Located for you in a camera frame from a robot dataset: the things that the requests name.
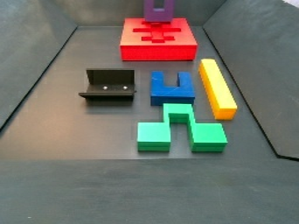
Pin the red puzzle board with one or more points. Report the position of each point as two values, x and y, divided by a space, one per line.
157 41

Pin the yellow long block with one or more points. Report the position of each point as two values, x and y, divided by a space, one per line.
221 102

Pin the blue U-shaped block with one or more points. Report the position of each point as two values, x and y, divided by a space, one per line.
180 93

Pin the green stepped block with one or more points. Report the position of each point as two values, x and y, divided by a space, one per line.
153 136

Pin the black angled bracket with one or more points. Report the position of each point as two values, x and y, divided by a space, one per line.
109 83

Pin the purple U-shaped block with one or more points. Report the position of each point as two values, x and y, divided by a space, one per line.
157 14

